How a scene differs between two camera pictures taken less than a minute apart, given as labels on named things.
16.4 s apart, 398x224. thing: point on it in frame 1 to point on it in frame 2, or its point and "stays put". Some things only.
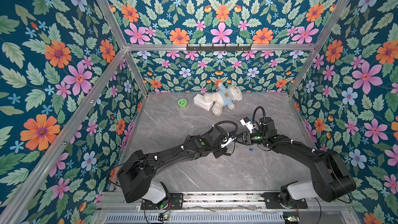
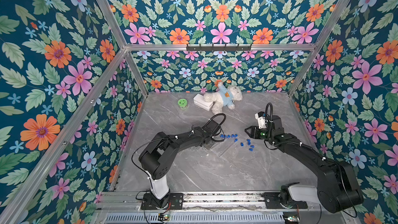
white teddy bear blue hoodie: [223, 96] stays put
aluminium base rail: [121, 200] stays put
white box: [199, 101] stays put
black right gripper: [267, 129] to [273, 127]
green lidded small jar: [183, 103] stays put
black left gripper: [218, 154] to [209, 145]
